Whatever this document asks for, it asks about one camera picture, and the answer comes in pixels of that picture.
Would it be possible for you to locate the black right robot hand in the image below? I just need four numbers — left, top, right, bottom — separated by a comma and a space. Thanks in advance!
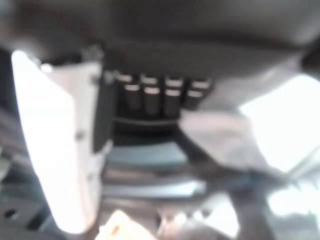
0, 0, 320, 235

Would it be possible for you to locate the dark grey washing machine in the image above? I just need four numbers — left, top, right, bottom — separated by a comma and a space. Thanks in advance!
0, 47, 320, 240

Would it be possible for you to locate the white garment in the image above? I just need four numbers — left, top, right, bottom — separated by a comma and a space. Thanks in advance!
177, 74, 320, 176

